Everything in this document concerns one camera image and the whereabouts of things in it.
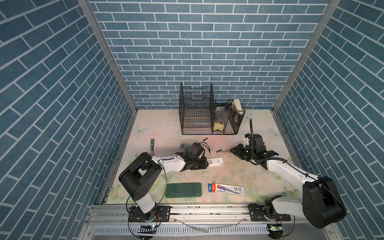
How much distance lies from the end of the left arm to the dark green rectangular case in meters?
0.11

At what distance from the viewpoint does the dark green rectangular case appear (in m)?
0.80

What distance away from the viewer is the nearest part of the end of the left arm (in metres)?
0.69
